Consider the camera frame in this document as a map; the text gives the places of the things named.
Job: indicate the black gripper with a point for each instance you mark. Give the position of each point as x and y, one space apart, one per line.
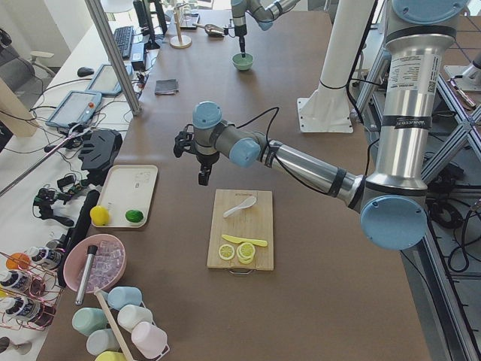
240 31
206 160

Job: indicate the white ceramic spoon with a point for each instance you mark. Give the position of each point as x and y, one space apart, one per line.
246 203

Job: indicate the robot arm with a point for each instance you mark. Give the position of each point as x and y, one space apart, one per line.
264 16
390 197

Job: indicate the green ceramic bowl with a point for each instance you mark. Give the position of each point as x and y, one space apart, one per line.
242 61

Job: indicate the pink bowl with ice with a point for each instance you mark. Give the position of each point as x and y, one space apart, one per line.
109 263

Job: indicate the metal scoop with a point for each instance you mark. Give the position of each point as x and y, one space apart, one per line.
211 30

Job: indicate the wooden mug tree stand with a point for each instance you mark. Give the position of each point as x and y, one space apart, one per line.
179 41

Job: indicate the wooden cutting board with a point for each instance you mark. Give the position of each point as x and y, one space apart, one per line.
255 222

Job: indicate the cream serving tray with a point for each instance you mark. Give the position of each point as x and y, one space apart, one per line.
127 187

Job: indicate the lemon slice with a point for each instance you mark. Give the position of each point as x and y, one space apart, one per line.
226 252

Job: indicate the green lime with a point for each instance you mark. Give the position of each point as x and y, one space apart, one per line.
134 215

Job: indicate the grey folded cloth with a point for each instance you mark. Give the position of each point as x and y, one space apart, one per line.
166 87

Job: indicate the yellow plastic knife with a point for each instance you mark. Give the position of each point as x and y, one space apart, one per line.
240 240

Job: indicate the yellow lemon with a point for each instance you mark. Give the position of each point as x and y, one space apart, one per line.
99 215

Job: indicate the black keyboard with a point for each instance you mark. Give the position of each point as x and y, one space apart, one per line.
123 37

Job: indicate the blue teach pendant far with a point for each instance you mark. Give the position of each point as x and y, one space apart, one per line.
105 81

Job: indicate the blue teach pendant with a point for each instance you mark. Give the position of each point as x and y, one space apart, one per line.
105 81
78 107

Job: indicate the metal muddler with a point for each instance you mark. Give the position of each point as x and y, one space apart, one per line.
81 291

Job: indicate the blue teach pendant near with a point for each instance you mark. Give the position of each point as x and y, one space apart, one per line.
78 107

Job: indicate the black computer mouse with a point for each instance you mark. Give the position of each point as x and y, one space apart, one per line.
85 71

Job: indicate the white cup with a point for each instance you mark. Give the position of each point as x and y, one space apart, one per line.
130 316

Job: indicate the pink cup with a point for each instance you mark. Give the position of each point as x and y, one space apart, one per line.
150 340

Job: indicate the wooden stick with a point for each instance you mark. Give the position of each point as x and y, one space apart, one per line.
117 333

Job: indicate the green cup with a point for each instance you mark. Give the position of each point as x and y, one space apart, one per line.
88 320

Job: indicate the grey blue cup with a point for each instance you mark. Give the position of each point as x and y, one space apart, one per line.
100 341

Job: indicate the yellow cup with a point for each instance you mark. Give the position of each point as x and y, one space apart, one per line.
110 356

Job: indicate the orange fruit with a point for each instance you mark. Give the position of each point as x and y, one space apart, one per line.
18 261

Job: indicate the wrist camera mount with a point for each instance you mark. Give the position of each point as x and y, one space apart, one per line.
184 142
227 29

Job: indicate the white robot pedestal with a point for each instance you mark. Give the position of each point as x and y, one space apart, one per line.
327 109

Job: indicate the aluminium frame post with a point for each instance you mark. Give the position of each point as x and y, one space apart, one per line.
102 25

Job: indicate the copper wire bottle rack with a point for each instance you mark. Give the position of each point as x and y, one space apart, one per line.
28 297

